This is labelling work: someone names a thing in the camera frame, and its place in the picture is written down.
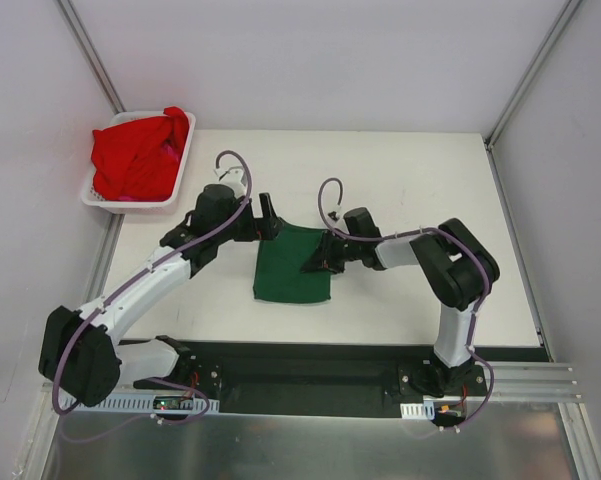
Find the green t shirt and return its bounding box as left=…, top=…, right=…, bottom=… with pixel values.
left=253, top=222, right=331, bottom=305

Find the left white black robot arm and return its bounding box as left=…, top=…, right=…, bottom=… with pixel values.
left=38, top=184, right=282, bottom=415

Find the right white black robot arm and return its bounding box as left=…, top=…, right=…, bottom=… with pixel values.
left=301, top=207, right=500, bottom=398

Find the red t shirt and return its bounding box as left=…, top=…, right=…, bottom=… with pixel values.
left=91, top=106, right=190, bottom=202

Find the white plastic basket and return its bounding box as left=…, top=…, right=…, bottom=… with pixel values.
left=81, top=111, right=195, bottom=214

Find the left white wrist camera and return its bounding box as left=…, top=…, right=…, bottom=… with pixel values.
left=215, top=167, right=248, bottom=198

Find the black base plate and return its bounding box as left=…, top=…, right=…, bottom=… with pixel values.
left=119, top=339, right=551, bottom=416

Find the right slotted cable duct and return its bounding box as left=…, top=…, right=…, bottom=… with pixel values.
left=400, top=401, right=435, bottom=421

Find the slotted cable duct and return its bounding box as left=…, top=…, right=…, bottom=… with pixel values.
left=93, top=393, right=220, bottom=414
left=400, top=401, right=435, bottom=421

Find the left slotted cable duct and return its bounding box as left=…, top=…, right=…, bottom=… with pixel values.
left=93, top=393, right=220, bottom=414

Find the aluminium rail beam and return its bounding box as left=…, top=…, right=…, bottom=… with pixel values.
left=491, top=362, right=584, bottom=403

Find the left aluminium frame post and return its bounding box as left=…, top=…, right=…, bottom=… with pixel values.
left=54, top=0, right=125, bottom=114

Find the aluminium frame post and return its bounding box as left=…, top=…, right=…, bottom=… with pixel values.
left=483, top=0, right=586, bottom=149
left=54, top=0, right=125, bottom=114

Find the right aluminium frame post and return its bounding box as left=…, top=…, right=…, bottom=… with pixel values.
left=483, top=0, right=586, bottom=149

